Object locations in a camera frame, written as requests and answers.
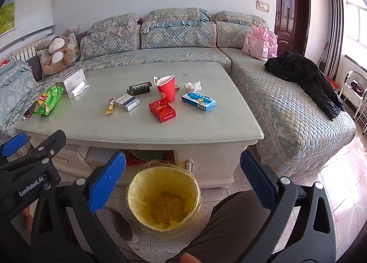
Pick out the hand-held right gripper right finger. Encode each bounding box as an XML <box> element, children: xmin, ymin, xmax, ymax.
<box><xmin>240</xmin><ymin>150</ymin><xmax>338</xmax><ymax>263</ymax></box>

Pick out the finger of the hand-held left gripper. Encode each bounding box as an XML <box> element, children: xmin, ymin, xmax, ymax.
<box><xmin>0</xmin><ymin>132</ymin><xmax>29</xmax><ymax>166</ymax></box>
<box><xmin>17</xmin><ymin>129</ymin><xmax>67</xmax><ymax>172</ymax></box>

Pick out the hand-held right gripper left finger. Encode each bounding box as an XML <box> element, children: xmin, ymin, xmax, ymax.
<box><xmin>30</xmin><ymin>151</ymin><xmax>129</xmax><ymax>263</ymax></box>

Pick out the bin with yellow plastic liner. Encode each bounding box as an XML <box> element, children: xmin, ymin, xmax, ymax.
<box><xmin>126</xmin><ymin>159</ymin><xmax>203</xmax><ymax>236</ymax></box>

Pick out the yellow snack wrapper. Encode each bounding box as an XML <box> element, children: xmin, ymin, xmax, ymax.
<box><xmin>104</xmin><ymin>98</ymin><xmax>116</xmax><ymax>115</ymax></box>

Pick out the white and blue cigarette pack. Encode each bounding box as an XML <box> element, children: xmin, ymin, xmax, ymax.
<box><xmin>114</xmin><ymin>94</ymin><xmax>141</xmax><ymax>112</ymax></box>

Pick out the red cigarette pack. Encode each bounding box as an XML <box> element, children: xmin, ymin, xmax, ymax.
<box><xmin>148</xmin><ymin>100</ymin><xmax>176</xmax><ymax>123</ymax></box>

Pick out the black box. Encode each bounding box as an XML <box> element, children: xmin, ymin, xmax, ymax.
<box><xmin>127</xmin><ymin>81</ymin><xmax>152</xmax><ymax>96</ymax></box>

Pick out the blue and white box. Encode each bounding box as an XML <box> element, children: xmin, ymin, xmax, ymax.
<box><xmin>181</xmin><ymin>91</ymin><xmax>217</xmax><ymax>112</ymax></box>

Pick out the red paper cup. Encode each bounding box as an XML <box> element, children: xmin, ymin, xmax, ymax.
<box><xmin>156</xmin><ymin>75</ymin><xmax>176</xmax><ymax>103</ymax></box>

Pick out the white tissue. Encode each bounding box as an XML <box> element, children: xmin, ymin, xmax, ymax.
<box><xmin>184</xmin><ymin>80</ymin><xmax>203</xmax><ymax>92</ymax></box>

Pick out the person's right hand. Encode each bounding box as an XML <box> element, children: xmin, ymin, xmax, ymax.
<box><xmin>173</xmin><ymin>253</ymin><xmax>201</xmax><ymax>263</ymax></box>

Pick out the white table drawer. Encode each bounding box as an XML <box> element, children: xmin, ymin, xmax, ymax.
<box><xmin>85</xmin><ymin>146</ymin><xmax>121</xmax><ymax>171</ymax></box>

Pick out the black slim device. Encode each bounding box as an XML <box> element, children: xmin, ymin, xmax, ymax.
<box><xmin>23</xmin><ymin>101</ymin><xmax>38</xmax><ymax>120</ymax></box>

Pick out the green chip bag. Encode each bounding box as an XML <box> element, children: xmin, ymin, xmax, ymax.
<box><xmin>33</xmin><ymin>86</ymin><xmax>64</xmax><ymax>116</ymax></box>

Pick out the green plate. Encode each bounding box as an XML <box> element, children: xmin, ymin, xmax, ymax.
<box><xmin>130</xmin><ymin>150</ymin><xmax>167</xmax><ymax>161</ymax></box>

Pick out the person's right leg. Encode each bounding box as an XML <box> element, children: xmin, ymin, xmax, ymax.
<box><xmin>166</xmin><ymin>190</ymin><xmax>276</xmax><ymax>263</ymax></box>

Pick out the white coffee table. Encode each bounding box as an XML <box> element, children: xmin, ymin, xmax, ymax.
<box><xmin>14</xmin><ymin>61</ymin><xmax>265</xmax><ymax>189</ymax></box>

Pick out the patterned tissue box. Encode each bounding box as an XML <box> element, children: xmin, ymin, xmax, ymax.
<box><xmin>54</xmin><ymin>68</ymin><xmax>90</xmax><ymax>98</ymax></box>

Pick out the grey cushion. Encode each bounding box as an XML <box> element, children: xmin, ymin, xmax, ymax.
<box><xmin>27</xmin><ymin>55</ymin><xmax>43</xmax><ymax>82</ymax></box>

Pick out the brown monkey plush toy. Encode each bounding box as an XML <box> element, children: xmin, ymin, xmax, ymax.
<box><xmin>42</xmin><ymin>35</ymin><xmax>75</xmax><ymax>75</ymax></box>

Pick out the white radiator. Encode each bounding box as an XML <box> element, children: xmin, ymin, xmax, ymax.
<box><xmin>10</xmin><ymin>38</ymin><xmax>48</xmax><ymax>61</ymax></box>

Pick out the black jacket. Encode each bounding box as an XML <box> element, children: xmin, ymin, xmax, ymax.
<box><xmin>264</xmin><ymin>52</ymin><xmax>345</xmax><ymax>122</ymax></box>

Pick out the white folding chair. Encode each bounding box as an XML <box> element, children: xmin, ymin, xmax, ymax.
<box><xmin>340</xmin><ymin>71</ymin><xmax>367</xmax><ymax>122</ymax></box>

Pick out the pink gift bag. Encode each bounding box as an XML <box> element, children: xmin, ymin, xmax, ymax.
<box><xmin>242</xmin><ymin>26</ymin><xmax>278</xmax><ymax>61</ymax></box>

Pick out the quilted blue corner sofa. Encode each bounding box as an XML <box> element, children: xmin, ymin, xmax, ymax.
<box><xmin>0</xmin><ymin>8</ymin><xmax>357</xmax><ymax>179</ymax></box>

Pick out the dark wooden door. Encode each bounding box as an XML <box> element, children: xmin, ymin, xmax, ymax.
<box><xmin>274</xmin><ymin>0</ymin><xmax>311</xmax><ymax>59</ymax></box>

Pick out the striped curtain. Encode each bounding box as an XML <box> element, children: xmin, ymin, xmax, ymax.
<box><xmin>327</xmin><ymin>0</ymin><xmax>346</xmax><ymax>79</ymax></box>

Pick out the bright window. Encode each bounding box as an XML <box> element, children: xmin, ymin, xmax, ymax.
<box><xmin>342</xmin><ymin>0</ymin><xmax>367</xmax><ymax>66</ymax></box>

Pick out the grey wall pipe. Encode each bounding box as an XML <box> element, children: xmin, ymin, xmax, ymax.
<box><xmin>0</xmin><ymin>25</ymin><xmax>56</xmax><ymax>52</ymax></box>

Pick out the green wall poster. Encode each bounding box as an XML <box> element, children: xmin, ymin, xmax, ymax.
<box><xmin>0</xmin><ymin>0</ymin><xmax>20</xmax><ymax>37</ymax></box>

